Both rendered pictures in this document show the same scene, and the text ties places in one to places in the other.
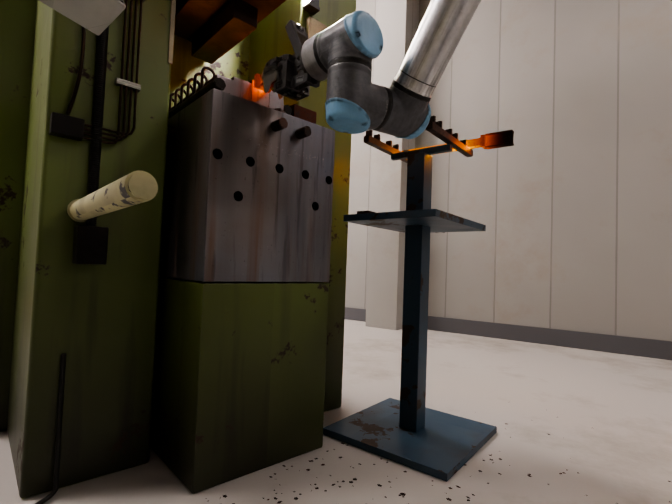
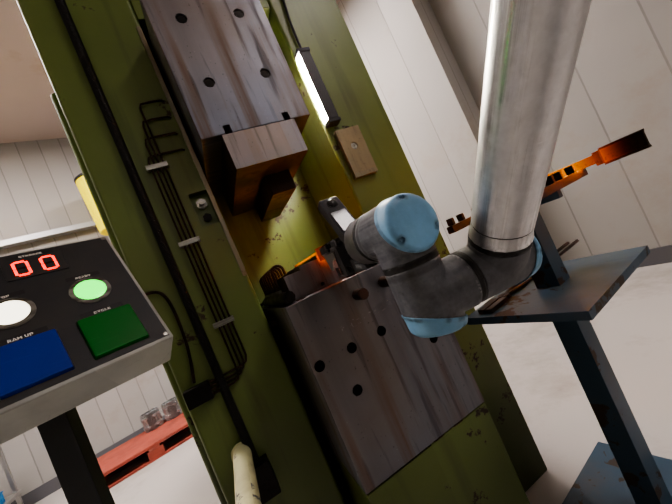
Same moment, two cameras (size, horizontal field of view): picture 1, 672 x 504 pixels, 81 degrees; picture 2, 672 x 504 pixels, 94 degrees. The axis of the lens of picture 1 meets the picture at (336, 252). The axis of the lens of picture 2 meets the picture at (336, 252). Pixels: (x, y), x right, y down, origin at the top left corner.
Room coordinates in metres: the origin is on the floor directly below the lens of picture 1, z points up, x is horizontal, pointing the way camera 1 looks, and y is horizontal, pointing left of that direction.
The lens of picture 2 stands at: (0.29, -0.10, 0.96)
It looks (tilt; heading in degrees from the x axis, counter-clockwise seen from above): 2 degrees up; 21
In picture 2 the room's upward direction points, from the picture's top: 24 degrees counter-clockwise
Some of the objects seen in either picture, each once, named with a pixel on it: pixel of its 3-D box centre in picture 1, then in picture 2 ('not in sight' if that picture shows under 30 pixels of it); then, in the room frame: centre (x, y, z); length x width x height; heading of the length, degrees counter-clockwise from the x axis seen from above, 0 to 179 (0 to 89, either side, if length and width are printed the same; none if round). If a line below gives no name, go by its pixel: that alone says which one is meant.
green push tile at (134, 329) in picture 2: not in sight; (113, 330); (0.63, 0.44, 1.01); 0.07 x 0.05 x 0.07; 157
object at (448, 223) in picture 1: (418, 223); (554, 286); (1.27, -0.26, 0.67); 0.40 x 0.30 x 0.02; 141
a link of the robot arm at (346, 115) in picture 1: (352, 99); (430, 292); (0.80, -0.02, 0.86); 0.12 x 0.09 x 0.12; 122
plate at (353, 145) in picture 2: (317, 47); (355, 152); (1.33, 0.09, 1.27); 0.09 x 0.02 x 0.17; 132
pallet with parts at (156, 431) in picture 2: not in sight; (152, 431); (2.39, 3.23, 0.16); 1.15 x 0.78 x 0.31; 145
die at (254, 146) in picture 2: (222, 0); (258, 175); (1.18, 0.38, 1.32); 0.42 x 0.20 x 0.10; 42
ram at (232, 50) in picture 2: not in sight; (240, 102); (1.21, 0.35, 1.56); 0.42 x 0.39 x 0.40; 42
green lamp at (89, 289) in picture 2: not in sight; (90, 289); (0.65, 0.48, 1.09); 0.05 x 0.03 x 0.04; 132
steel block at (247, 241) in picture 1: (227, 205); (350, 346); (1.23, 0.34, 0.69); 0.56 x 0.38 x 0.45; 42
